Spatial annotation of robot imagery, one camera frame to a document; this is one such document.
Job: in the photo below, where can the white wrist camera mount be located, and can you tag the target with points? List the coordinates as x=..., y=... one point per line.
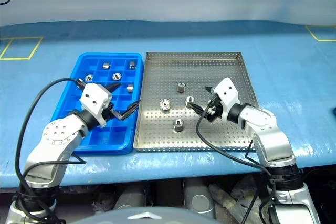
x=94, y=98
x=227, y=90

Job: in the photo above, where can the metal nut bottom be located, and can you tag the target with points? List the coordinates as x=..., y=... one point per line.
x=178, y=125

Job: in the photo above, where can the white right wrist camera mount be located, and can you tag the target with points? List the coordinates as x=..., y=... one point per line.
x=227, y=90

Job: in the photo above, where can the perforated metal tray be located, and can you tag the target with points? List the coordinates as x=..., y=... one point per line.
x=168, y=72

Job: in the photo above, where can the grey rounded cylinder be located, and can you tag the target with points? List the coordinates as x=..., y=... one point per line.
x=131, y=197
x=198, y=197

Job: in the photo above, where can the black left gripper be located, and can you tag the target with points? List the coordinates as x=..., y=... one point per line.
x=107, y=112

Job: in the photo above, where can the grey robot torso cover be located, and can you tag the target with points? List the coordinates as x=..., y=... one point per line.
x=147, y=216

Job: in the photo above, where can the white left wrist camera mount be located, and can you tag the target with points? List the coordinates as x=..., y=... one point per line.
x=94, y=98

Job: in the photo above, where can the metal nut top centre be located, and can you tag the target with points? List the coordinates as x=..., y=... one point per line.
x=180, y=87

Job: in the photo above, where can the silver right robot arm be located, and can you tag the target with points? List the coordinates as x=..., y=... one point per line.
x=273, y=140

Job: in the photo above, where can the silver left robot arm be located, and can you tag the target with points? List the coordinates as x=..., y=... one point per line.
x=57, y=134

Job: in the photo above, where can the blue compartment tray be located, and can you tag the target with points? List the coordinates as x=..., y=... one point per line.
x=115, y=137

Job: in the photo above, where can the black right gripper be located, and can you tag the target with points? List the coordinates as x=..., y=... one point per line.
x=216, y=103

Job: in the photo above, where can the metal nut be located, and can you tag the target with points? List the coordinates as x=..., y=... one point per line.
x=178, y=125
x=180, y=87

